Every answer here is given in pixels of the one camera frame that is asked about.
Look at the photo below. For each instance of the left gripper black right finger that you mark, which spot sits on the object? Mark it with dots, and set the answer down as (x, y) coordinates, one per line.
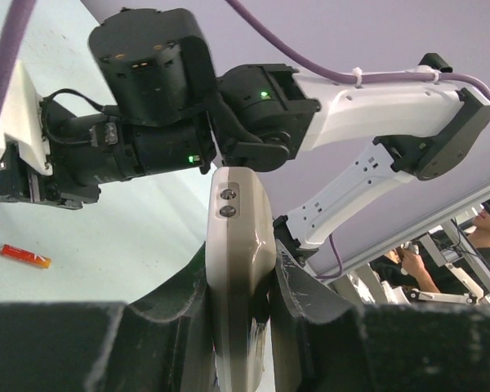
(322, 342)

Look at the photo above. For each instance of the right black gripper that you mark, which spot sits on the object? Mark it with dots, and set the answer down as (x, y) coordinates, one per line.
(20, 183)

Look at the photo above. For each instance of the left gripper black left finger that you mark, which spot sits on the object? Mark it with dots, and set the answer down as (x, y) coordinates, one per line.
(160, 342)

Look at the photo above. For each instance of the white remote control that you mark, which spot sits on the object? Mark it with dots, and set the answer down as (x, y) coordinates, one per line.
(240, 256)

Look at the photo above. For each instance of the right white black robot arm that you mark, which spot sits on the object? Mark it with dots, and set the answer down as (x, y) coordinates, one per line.
(172, 112)

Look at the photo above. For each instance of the red battery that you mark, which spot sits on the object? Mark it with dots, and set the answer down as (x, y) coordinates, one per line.
(24, 256)

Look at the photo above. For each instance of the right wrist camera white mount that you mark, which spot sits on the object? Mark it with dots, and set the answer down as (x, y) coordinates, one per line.
(20, 122)

